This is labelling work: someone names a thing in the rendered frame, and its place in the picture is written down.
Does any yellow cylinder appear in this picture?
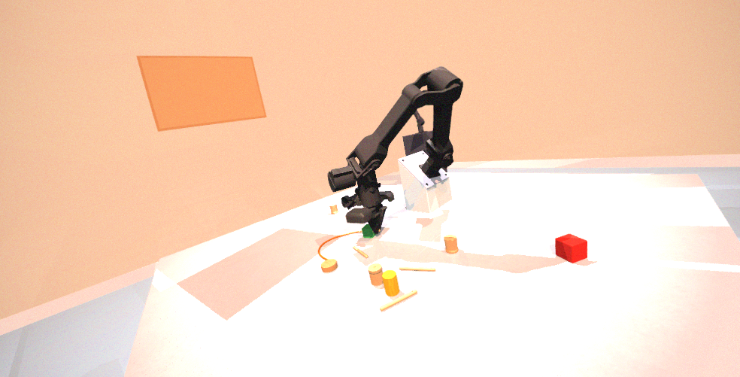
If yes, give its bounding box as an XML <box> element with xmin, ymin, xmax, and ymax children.
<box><xmin>382</xmin><ymin>270</ymin><xmax>399</xmax><ymax>296</ymax></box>

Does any red block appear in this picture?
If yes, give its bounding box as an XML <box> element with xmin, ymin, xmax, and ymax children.
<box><xmin>555</xmin><ymin>233</ymin><xmax>587</xmax><ymax>263</ymax></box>

